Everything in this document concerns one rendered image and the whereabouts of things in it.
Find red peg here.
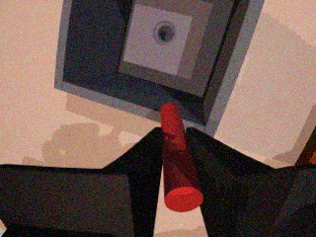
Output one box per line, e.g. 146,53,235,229
161,102,204,213

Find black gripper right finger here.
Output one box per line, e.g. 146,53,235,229
186,126,316,237

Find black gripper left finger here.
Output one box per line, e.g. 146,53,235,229
0,126,163,237

